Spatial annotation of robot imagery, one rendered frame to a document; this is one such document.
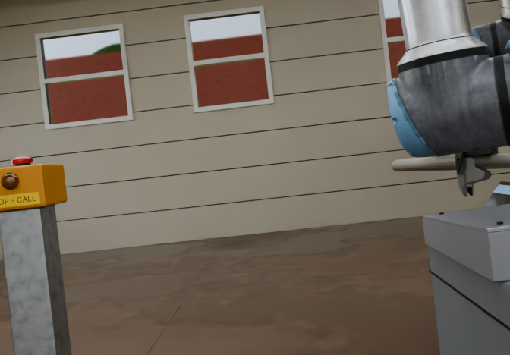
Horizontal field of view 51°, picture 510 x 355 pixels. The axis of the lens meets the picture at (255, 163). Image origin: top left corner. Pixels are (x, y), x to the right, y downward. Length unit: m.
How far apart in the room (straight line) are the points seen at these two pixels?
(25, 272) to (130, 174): 7.09
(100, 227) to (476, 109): 7.68
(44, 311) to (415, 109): 0.76
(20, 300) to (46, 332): 0.08
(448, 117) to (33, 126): 8.03
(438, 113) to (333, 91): 7.06
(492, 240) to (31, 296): 0.80
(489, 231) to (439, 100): 0.26
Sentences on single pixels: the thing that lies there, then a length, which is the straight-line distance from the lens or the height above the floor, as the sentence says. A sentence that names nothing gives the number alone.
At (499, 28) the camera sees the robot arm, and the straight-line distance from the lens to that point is 1.25.
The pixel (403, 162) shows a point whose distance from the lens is 1.48.
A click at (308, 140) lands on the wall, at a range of 7.87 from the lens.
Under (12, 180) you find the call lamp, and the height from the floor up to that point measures 1.05.
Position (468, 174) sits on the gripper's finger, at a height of 0.96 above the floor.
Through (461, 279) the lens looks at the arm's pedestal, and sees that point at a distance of 0.93.
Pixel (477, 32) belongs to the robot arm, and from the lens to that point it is 1.25.
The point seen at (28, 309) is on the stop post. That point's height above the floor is 0.81.
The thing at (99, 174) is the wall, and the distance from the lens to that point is 8.29.
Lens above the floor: 1.04
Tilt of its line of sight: level
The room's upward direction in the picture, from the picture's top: 6 degrees counter-clockwise
